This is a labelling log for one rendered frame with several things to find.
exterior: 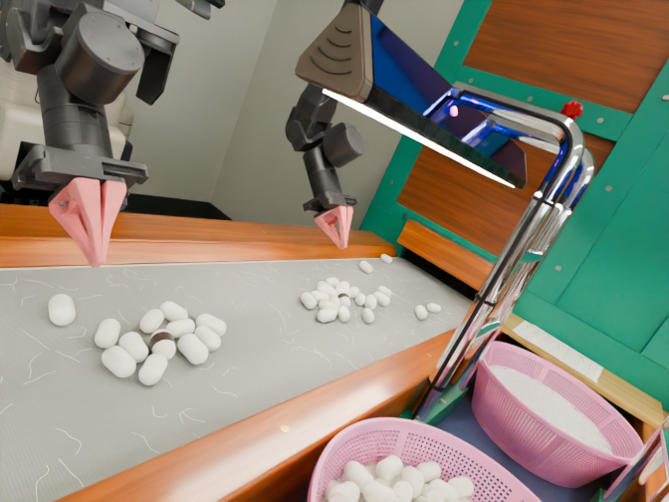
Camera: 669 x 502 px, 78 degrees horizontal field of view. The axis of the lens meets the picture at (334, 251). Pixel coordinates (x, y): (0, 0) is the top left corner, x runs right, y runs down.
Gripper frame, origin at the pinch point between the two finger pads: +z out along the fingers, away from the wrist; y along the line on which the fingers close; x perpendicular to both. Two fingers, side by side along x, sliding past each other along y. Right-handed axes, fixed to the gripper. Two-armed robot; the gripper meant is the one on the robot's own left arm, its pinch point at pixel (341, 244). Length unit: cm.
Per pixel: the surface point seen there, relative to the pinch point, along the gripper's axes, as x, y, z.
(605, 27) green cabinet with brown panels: -54, 42, -31
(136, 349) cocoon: -4.0, -44.7, 12.7
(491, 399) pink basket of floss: -17.6, 1.4, 32.3
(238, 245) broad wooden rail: 9.4, -17.3, -3.0
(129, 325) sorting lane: 1.3, -42.2, 9.4
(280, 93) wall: 94, 122, -138
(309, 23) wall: 59, 122, -164
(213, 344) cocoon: -4.4, -36.6, 13.7
